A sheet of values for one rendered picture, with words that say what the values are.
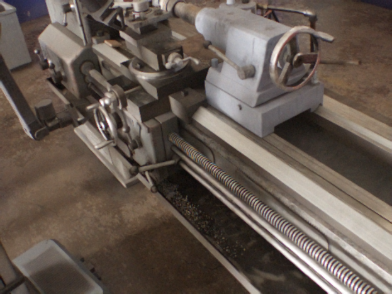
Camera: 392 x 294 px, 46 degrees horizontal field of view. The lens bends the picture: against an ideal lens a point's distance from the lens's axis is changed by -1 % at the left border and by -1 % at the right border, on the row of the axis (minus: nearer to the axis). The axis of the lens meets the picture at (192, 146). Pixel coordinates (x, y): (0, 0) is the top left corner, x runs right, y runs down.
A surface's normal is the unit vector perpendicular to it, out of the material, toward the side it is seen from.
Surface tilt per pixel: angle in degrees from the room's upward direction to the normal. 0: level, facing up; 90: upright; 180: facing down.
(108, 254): 0
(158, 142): 90
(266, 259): 0
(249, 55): 76
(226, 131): 36
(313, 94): 90
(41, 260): 0
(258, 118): 90
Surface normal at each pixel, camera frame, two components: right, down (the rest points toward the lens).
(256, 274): -0.11, -0.80
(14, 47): 0.64, 0.40
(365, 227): -0.57, -0.42
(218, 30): -0.83, 0.34
